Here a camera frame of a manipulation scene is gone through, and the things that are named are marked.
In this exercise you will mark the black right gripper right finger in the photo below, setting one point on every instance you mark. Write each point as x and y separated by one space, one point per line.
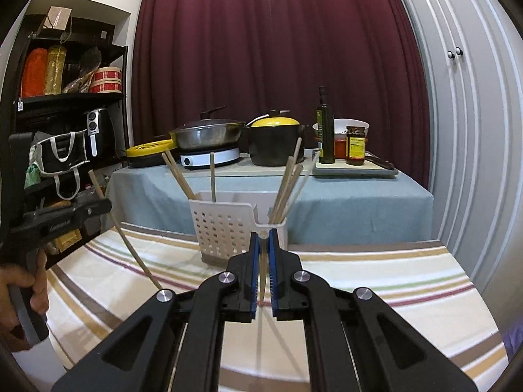
354 340

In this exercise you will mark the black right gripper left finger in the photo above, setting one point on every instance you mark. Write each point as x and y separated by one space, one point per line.
173 342

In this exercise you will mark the person's left hand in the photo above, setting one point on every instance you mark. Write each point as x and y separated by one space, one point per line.
24 302

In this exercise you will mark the striped tablecloth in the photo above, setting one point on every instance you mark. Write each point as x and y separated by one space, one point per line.
99 285

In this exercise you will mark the black shelf unit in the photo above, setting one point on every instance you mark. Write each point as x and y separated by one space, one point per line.
68 80

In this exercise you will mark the black air fryer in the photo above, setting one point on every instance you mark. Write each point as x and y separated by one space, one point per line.
100 138

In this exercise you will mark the perforated white utensil caddy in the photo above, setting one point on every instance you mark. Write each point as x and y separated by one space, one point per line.
223 227

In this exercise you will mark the grey-blue table cover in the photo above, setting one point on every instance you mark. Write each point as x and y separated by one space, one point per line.
329 211

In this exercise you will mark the flat yellow-rimmed black pan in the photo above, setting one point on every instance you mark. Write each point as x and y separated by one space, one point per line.
149 154

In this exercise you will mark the orange packet on shelf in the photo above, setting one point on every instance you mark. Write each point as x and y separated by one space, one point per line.
33 79

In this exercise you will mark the red white checked tin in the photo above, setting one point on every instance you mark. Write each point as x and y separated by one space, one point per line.
106 80

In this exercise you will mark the grey cutting board tray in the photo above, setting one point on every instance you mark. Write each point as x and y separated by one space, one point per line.
341 169

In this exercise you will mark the gold packet on shelf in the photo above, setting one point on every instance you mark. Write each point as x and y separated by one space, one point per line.
54 70

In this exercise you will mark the white induction cooker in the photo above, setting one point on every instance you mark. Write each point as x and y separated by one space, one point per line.
203 158

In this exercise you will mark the yellow label sauce jar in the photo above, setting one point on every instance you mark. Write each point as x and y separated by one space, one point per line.
355 145

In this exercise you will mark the steel wok with lid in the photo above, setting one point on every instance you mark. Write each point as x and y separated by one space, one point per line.
207 132

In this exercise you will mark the black pot yellow lid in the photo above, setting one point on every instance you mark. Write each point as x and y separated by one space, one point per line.
274 137

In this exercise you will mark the dark olive oil bottle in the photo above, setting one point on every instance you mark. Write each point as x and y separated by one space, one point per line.
325 128

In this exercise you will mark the dark red curtain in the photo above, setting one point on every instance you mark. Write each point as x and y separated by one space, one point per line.
252 56

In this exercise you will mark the white cabinet doors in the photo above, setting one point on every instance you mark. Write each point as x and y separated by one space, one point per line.
472 57

